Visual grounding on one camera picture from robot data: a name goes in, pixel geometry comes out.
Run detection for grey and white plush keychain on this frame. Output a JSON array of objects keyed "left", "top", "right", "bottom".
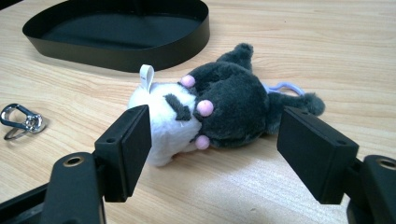
[{"left": 127, "top": 42, "right": 327, "bottom": 168}]

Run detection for black key rack with tray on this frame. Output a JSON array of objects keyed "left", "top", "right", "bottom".
[{"left": 21, "top": 0, "right": 210, "bottom": 73}]

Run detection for silver carabiner keyring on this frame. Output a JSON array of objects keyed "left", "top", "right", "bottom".
[{"left": 0, "top": 103, "right": 48, "bottom": 141}]

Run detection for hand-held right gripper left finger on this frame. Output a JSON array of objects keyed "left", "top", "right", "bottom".
[{"left": 93, "top": 105, "right": 153, "bottom": 203}]

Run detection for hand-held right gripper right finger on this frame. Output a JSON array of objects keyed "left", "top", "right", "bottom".
[{"left": 276, "top": 105, "right": 360, "bottom": 205}]

